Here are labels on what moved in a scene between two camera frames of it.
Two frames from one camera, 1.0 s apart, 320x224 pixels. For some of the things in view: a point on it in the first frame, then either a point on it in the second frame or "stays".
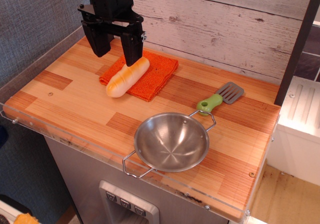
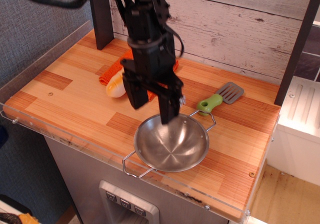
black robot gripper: x=112 y=4 → x=153 y=64
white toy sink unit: x=295 y=147 stays
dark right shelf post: x=299 y=46 stays
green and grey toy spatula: x=229 y=94 stays
